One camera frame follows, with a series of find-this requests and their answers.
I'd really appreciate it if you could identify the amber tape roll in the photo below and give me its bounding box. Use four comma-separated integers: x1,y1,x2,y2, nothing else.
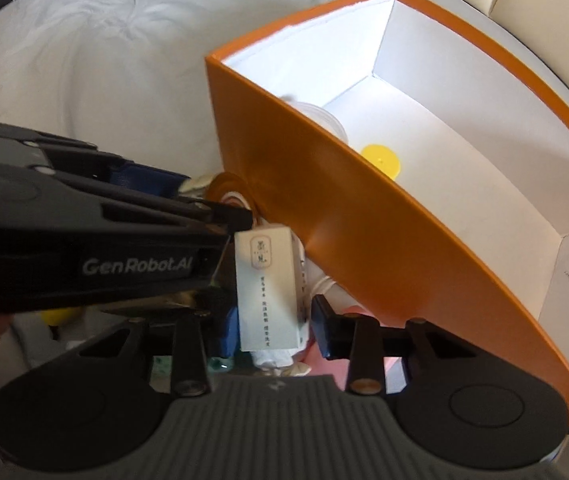
203,171,261,217

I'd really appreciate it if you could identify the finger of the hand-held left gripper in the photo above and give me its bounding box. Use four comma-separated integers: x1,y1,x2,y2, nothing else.
0,120,192,197
39,167,255,237

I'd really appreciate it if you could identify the pink bottle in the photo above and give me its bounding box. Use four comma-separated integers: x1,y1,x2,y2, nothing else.
307,310,407,393

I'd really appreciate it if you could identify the white printed carton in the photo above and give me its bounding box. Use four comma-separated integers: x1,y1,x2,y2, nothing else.
233,226,311,352

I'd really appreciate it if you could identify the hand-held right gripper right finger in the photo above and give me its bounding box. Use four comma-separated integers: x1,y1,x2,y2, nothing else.
311,294,467,395

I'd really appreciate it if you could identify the crumpled white tissue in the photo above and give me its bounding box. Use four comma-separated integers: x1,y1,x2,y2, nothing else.
248,346,312,377

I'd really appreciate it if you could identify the clear plastic jar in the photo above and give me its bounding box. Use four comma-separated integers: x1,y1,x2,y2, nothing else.
283,96,351,147

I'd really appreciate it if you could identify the orange cardboard box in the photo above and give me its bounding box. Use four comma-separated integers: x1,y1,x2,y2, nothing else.
205,0,569,428

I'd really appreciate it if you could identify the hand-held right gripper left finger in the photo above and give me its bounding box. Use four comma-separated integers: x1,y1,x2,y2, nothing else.
79,305,239,397

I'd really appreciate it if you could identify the green packet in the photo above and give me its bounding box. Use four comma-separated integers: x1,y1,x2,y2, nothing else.
152,357,172,391

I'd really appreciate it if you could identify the yellow round disc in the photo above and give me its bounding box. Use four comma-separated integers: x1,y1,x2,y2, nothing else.
361,143,403,182

